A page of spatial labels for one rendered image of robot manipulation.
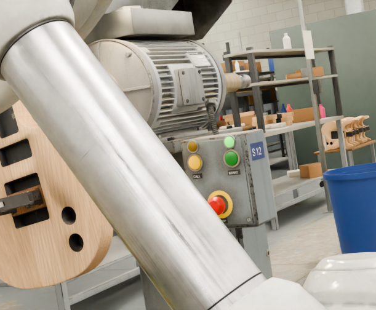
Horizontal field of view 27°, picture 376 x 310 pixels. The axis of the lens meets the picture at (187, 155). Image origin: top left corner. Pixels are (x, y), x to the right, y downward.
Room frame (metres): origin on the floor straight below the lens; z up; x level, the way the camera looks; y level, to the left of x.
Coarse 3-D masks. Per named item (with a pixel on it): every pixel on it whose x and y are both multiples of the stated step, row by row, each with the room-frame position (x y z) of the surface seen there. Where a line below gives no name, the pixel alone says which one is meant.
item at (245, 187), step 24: (216, 144) 1.63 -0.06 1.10; (240, 144) 1.60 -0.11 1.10; (264, 144) 1.67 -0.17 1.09; (216, 168) 1.64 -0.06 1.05; (240, 168) 1.61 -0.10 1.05; (264, 168) 1.66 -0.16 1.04; (216, 192) 1.64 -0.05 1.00; (240, 192) 1.61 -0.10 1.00; (264, 192) 1.64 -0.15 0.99; (240, 216) 1.62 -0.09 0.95; (264, 216) 1.63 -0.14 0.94
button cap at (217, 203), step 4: (216, 196) 1.62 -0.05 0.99; (212, 200) 1.62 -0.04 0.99; (216, 200) 1.61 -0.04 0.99; (220, 200) 1.61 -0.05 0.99; (212, 204) 1.62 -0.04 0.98; (216, 204) 1.61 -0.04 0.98; (220, 204) 1.61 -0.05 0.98; (224, 204) 1.61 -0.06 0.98; (212, 208) 1.62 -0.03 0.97; (216, 208) 1.61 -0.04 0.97; (220, 208) 1.61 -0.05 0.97; (224, 208) 1.61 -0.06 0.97; (216, 212) 1.61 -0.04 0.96; (220, 212) 1.61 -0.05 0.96
